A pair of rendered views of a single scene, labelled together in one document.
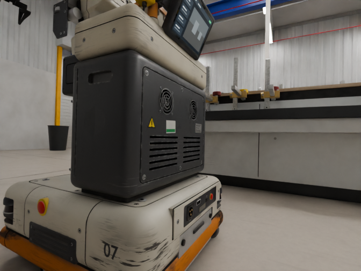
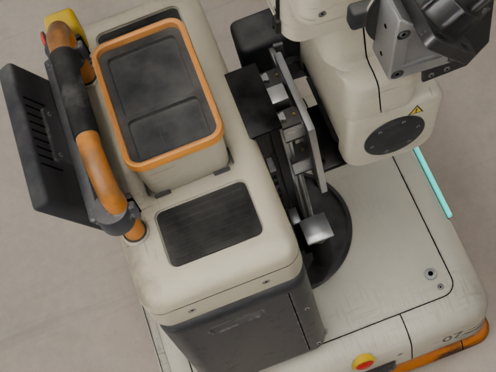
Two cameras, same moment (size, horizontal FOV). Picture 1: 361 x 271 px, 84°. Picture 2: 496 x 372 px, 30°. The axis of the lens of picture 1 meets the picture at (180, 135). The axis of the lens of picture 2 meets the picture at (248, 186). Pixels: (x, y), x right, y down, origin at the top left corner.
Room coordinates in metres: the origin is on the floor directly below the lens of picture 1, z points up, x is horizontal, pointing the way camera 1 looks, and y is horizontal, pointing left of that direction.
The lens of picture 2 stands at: (1.52, -0.19, 2.05)
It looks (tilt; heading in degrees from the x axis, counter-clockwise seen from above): 63 degrees down; 152
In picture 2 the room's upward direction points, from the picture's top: 21 degrees counter-clockwise
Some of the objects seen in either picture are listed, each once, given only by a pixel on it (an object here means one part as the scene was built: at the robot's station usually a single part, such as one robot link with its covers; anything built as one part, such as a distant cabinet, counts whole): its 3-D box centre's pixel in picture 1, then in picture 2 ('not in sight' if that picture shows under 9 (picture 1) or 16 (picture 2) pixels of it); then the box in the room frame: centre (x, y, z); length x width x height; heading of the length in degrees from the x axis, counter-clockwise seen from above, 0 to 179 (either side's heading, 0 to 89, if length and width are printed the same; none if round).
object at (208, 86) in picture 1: (207, 92); not in sight; (1.82, -0.24, 0.88); 0.04 x 0.04 x 0.48; 63
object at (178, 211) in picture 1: (200, 202); (147, 305); (0.72, -0.08, 0.23); 0.41 x 0.02 x 0.08; 152
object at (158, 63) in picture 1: (146, 105); (214, 184); (0.81, 0.14, 0.59); 0.55 x 0.34 x 0.83; 152
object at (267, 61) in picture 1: (267, 88); not in sight; (1.59, -0.68, 0.87); 0.04 x 0.04 x 0.48; 63
